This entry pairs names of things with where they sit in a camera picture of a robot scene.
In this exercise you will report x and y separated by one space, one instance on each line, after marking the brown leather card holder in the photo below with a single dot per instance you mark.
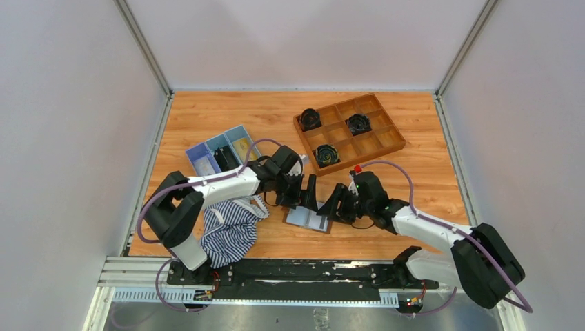
307 219

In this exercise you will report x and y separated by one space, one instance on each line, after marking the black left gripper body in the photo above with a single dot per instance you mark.
288 189

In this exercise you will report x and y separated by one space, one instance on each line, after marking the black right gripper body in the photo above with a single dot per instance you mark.
362 207

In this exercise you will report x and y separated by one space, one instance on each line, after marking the wooden nine-compartment tray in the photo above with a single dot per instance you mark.
384 138

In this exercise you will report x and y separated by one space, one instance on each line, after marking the black rolled belt back left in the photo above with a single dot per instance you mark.
309 119

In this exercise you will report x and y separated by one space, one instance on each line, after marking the aluminium front rail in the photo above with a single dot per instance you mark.
140 280

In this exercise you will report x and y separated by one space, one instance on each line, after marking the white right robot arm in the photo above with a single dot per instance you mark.
475 259

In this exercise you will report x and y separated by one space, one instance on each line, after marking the yellow card in organizer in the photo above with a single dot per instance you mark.
241 147

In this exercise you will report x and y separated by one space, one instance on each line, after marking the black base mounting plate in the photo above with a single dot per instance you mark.
299 280

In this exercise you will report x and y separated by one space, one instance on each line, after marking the blue white striped cloth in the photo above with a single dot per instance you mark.
230 229

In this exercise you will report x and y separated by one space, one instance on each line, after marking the black rolled belt front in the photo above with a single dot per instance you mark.
326 155

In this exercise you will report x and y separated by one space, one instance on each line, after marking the black rolled belt centre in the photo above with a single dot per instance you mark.
358 124

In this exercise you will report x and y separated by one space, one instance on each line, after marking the blue three-compartment organizer box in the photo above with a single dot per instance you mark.
224 139

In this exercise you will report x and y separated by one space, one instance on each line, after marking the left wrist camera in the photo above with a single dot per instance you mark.
298 168

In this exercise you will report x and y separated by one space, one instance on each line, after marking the black card in organizer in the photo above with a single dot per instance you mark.
225 159

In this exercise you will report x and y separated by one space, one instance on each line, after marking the black rolled belt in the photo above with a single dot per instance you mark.
358 124
309 119
326 155

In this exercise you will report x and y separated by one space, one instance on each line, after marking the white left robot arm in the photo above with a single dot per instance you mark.
172 210

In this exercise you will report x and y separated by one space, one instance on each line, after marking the white card in organizer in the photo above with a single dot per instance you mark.
205 166

